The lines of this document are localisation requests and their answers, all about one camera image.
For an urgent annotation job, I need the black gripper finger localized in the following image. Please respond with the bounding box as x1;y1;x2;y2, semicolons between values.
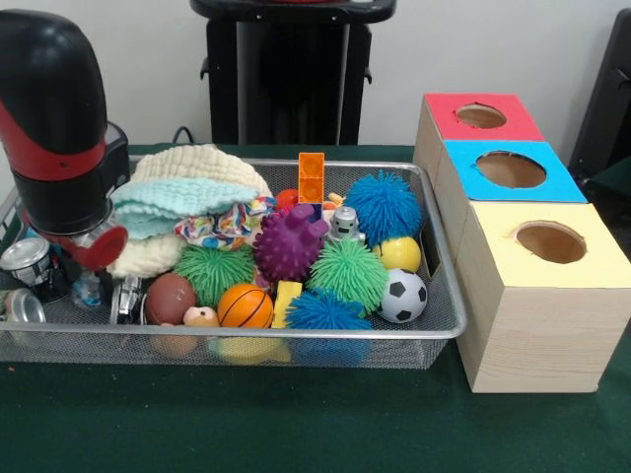
98;268;117;307
61;250;83;285

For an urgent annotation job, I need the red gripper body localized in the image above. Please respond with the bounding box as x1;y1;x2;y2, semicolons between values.
46;224;130;271

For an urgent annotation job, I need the clear plastic bottle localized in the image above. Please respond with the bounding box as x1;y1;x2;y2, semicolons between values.
71;269;105;309

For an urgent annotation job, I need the crushed red silver can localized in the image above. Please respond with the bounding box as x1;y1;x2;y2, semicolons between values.
108;275;149;325

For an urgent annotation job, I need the mint knitted cloth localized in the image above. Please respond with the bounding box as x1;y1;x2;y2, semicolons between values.
108;177;262;241

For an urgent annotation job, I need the colourful patterned cloth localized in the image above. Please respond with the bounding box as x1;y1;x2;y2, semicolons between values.
175;196;277;250

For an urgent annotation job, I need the cream knitted cloth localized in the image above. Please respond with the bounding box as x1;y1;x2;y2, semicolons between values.
105;144;274;279

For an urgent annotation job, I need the wooden box with three holes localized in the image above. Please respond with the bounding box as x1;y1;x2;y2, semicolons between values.
412;92;631;394

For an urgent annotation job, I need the crushed black silver can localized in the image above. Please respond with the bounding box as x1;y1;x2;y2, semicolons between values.
0;236;70;303

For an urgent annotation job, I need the orange basketball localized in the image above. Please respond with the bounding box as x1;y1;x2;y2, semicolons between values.
216;284;275;329

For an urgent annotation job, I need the purple spiky toy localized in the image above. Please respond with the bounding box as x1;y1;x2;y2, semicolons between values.
253;203;329;283

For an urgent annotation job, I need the dark green tablecloth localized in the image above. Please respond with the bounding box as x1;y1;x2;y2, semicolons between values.
0;142;631;473

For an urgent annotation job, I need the green koosh ball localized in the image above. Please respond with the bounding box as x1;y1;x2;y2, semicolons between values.
308;239;390;316

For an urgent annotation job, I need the large blue koosh ball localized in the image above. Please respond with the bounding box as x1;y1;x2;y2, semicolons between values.
343;169;425;247

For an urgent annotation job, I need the black upright panel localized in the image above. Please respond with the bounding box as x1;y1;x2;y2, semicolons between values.
568;7;631;208

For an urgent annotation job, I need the wire mesh bin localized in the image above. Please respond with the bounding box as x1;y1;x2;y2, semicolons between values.
0;152;468;371

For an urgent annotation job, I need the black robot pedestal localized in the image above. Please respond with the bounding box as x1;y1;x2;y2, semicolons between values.
189;0;398;146

